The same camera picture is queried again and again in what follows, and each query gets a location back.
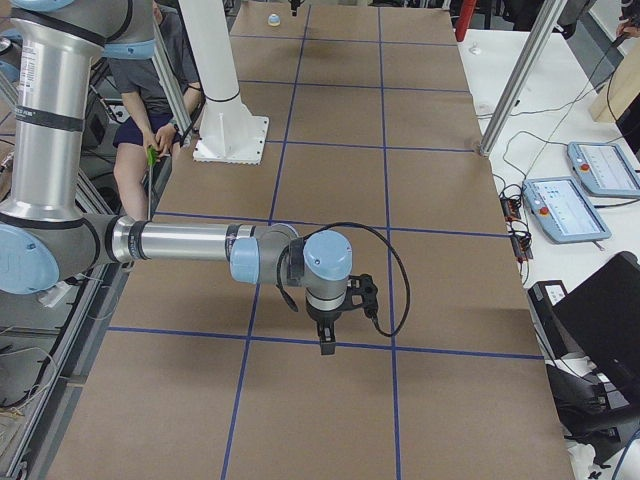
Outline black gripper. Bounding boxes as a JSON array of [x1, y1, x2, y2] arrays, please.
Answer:
[[289, 0, 303, 13], [306, 302, 342, 354]]

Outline blue white call bell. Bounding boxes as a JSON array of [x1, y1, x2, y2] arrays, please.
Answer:
[[268, 14, 280, 27]]

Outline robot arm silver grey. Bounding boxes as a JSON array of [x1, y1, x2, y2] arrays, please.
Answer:
[[1, 1, 355, 355]]

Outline seated person grey shirt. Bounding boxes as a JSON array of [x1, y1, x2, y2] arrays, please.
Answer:
[[109, 2, 201, 220]]

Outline red cylinder background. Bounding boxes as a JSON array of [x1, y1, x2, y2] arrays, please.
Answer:
[[454, 0, 477, 42]]

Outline black orange usb hub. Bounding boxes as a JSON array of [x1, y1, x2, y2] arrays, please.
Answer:
[[499, 194, 533, 264]]

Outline black office chair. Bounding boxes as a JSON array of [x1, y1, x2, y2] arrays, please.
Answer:
[[528, 251, 639, 465]]

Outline near teach pendant tablet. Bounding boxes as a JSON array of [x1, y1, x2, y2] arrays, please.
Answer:
[[522, 176, 611, 244]]

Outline teach pendant tablet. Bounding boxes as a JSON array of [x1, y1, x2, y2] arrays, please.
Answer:
[[522, 176, 611, 244], [567, 142, 639, 199]]

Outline far teach pendant tablet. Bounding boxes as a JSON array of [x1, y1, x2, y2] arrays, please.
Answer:
[[567, 142, 639, 199]]

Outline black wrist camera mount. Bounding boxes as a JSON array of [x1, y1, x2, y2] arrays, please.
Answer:
[[342, 274, 379, 320]]

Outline black looped wrist cable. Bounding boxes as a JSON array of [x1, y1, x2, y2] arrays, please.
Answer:
[[277, 222, 413, 339]]

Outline white camera stand pole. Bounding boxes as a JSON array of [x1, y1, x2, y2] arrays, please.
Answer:
[[180, 0, 269, 165]]

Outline green handled stick tool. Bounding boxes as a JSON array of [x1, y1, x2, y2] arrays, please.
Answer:
[[146, 146, 158, 221]]

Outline aluminium frame post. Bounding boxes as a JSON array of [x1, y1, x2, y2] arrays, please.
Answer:
[[479, 0, 595, 156]]

